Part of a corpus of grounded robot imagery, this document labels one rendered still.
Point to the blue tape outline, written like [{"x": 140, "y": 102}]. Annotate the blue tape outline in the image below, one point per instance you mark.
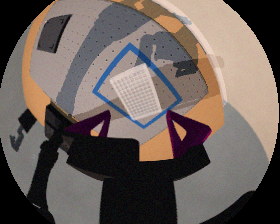
[{"x": 152, "y": 66}]

